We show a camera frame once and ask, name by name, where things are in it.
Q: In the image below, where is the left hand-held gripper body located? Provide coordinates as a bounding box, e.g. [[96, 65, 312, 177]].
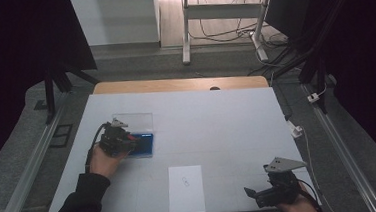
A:
[[97, 117, 140, 159]]

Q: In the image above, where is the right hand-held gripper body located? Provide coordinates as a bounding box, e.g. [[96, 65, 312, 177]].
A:
[[251, 154, 310, 210]]

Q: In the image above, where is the blue box with clear lid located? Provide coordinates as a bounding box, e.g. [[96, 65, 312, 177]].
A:
[[111, 110, 157, 161]]

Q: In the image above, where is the person's left hand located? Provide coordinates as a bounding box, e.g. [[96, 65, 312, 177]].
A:
[[87, 143, 129, 181]]

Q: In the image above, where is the person's right hand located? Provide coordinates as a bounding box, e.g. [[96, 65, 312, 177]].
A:
[[274, 182, 321, 212]]

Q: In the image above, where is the white paper sheet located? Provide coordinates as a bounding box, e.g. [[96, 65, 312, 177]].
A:
[[165, 164, 206, 212]]

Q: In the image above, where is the wooden table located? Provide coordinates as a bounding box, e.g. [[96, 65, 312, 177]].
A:
[[91, 69, 270, 101]]

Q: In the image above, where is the white table cover board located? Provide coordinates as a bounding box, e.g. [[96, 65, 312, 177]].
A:
[[37, 79, 318, 212]]

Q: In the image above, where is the black metal stand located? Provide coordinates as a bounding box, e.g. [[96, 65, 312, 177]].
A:
[[40, 56, 104, 126], [242, 0, 368, 121]]

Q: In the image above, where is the white power plug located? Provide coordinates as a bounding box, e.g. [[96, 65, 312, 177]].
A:
[[306, 91, 321, 105]]

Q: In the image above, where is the white cabinet panel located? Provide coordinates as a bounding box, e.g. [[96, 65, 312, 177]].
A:
[[69, 0, 163, 49]]

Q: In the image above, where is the black curtain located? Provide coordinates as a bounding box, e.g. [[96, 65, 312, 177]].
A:
[[302, 0, 376, 185], [0, 0, 106, 182]]

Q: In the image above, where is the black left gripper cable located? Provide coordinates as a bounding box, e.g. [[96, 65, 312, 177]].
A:
[[81, 122, 112, 175]]

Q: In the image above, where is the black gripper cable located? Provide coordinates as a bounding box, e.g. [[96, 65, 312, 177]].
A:
[[296, 176, 324, 212], [81, 122, 112, 175]]

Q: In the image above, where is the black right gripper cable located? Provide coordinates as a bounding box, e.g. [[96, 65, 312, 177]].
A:
[[296, 176, 324, 212]]

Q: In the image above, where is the black floor frame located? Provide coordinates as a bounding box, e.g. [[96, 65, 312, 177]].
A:
[[47, 123, 76, 150]]

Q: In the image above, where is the white power adapter with cable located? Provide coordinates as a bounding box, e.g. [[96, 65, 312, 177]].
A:
[[286, 116, 339, 212]]

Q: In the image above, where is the aluminium floor rail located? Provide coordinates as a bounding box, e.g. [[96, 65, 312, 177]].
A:
[[300, 78, 376, 212], [0, 93, 76, 212]]

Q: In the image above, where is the tangle of black floor cables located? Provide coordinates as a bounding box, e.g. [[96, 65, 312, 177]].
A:
[[187, 0, 291, 55]]

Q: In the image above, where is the white metal desk frame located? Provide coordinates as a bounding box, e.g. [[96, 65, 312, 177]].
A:
[[178, 0, 278, 68]]

